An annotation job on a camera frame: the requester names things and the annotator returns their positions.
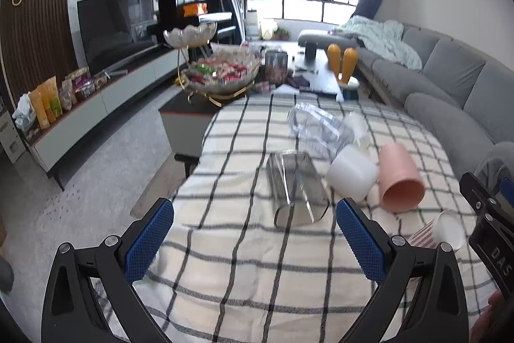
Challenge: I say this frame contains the striped paper cup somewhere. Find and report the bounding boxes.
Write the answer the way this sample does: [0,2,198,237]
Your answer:
[409,210,465,252]

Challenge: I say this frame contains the pink plastic cup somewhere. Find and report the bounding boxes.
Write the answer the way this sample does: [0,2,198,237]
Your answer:
[378,143,425,212]

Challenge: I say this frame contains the grey sofa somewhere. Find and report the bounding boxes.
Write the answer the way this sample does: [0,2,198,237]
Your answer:
[353,19,514,167]

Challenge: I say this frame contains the checkered white blanket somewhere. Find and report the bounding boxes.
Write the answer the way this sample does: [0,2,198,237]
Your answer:
[92,92,499,343]

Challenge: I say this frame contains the white crumpled bag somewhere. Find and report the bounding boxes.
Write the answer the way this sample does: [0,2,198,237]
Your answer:
[12,93,38,132]

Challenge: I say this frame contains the row of snack packets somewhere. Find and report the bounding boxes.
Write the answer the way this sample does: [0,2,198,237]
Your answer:
[29,76,64,131]

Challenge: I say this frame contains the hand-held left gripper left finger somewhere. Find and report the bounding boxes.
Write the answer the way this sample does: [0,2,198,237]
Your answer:
[41,197,175,343]

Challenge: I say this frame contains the black television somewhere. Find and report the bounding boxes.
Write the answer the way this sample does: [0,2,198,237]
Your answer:
[76,0,162,75]

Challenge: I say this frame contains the person's right hand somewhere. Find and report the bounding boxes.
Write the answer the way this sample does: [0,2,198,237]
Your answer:
[469,290,507,343]

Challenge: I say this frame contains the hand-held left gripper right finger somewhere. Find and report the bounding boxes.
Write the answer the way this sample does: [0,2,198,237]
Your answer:
[336,197,470,343]

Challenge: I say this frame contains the yellow green snack bag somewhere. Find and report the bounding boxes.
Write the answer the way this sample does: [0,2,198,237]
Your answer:
[43,94,65,122]

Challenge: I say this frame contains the white television cabinet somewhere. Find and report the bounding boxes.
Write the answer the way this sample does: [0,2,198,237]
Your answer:
[23,45,189,192]

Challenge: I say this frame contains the light green blanket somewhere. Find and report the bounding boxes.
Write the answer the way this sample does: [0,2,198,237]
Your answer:
[332,15,422,70]

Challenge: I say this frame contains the white plastic cup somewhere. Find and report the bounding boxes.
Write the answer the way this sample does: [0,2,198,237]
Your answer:
[325,145,379,202]

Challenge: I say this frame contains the small glass bowl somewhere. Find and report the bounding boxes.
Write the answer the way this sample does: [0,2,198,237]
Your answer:
[163,23,218,48]

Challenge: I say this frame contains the clear ribbed plastic cup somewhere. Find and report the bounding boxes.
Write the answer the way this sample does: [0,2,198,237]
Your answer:
[287,103,356,159]

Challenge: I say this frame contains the dark coffee table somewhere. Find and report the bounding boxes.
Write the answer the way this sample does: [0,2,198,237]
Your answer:
[158,41,364,177]

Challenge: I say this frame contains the large glass snack bowl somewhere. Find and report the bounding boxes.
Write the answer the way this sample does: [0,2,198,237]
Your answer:
[181,48,261,95]

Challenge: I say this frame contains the black piano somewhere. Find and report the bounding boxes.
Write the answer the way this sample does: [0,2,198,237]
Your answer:
[146,0,237,60]

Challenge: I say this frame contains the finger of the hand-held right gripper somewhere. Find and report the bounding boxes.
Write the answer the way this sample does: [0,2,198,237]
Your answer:
[459,172,510,232]

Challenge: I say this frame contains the glass snack jar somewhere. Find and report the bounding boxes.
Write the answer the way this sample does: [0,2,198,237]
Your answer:
[264,50,289,84]

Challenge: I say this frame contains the grey desk lamp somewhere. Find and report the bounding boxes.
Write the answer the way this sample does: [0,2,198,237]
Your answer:
[298,29,359,64]

